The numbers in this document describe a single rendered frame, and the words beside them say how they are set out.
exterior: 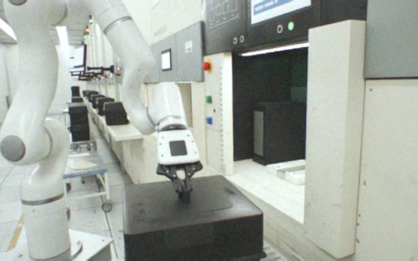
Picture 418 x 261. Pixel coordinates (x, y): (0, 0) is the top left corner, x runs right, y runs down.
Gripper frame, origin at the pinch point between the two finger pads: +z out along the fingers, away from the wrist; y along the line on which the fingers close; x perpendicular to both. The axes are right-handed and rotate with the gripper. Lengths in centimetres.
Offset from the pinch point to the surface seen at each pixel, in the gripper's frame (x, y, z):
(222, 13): 0, 28, -72
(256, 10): -14, 32, -52
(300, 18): -25, 35, -33
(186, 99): 143, 45, -154
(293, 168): 43, 58, -22
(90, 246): 40.3, -26.4, -1.1
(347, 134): -19.8, 33.5, 1.9
